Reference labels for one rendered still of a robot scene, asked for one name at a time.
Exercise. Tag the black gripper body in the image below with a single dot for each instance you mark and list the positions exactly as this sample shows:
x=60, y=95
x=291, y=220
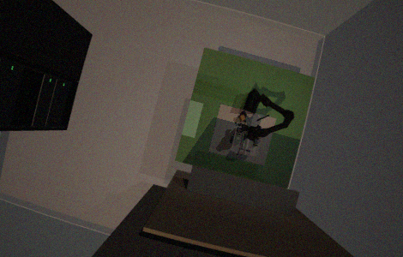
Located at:
x=245, y=128

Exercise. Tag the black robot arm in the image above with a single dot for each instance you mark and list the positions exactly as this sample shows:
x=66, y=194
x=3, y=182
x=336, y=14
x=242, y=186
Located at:
x=287, y=114

